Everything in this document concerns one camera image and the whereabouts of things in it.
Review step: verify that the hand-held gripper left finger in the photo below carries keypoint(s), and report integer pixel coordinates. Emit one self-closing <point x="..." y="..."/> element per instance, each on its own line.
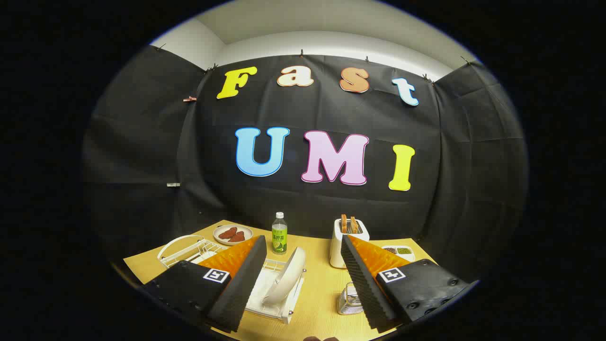
<point x="236" y="293"/>

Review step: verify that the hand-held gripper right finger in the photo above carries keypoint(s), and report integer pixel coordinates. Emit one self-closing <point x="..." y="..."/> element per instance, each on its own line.
<point x="367" y="289"/>

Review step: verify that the white round plate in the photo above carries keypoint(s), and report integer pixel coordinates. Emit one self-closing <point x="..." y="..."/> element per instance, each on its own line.
<point x="285" y="278"/>

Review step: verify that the white divided dish with beans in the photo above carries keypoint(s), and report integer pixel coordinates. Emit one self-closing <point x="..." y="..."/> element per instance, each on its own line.
<point x="402" y="251"/>

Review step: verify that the small grey plate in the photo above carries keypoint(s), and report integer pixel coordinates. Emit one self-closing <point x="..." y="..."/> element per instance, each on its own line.
<point x="246" y="229"/>

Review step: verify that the white toaster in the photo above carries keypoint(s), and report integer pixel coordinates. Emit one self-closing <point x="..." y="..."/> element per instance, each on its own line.
<point x="336" y="248"/>

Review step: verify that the red sausage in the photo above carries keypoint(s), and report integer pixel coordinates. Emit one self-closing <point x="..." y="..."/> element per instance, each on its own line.
<point x="227" y="232"/>
<point x="237" y="237"/>

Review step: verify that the toast slice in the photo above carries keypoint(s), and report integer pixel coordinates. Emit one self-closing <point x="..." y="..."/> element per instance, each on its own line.
<point x="343" y="223"/>
<point x="354" y="225"/>

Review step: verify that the green tea bottle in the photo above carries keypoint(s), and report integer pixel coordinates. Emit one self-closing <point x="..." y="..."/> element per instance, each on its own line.
<point x="279" y="237"/>

